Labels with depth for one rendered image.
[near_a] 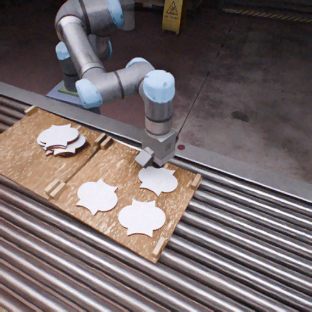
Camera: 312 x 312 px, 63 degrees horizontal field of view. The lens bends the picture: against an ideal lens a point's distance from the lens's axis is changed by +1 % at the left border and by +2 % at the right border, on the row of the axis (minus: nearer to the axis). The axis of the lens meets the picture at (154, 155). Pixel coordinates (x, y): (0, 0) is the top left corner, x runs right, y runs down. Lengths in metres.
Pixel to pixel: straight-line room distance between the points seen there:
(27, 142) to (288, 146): 2.17
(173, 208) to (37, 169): 0.53
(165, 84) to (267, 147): 2.01
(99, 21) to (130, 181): 0.56
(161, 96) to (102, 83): 0.16
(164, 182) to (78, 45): 0.51
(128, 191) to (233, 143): 1.71
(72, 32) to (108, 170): 0.47
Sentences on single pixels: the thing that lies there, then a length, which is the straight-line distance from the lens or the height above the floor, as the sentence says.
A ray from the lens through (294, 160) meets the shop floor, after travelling 2.52.
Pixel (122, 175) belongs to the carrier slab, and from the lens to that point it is 0.93.
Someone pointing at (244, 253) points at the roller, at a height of 0.92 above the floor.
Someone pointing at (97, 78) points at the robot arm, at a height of 1.32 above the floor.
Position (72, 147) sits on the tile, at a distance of 1.01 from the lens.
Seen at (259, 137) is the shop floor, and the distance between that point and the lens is 2.61.
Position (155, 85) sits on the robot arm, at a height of 1.34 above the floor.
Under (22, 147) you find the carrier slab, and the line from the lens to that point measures 1.15.
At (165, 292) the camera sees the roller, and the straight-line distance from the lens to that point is 0.77.
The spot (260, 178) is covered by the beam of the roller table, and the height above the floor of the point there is 0.91.
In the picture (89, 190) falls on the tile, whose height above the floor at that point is 0.95.
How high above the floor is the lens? 1.66
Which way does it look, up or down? 48 degrees down
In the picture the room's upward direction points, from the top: straight up
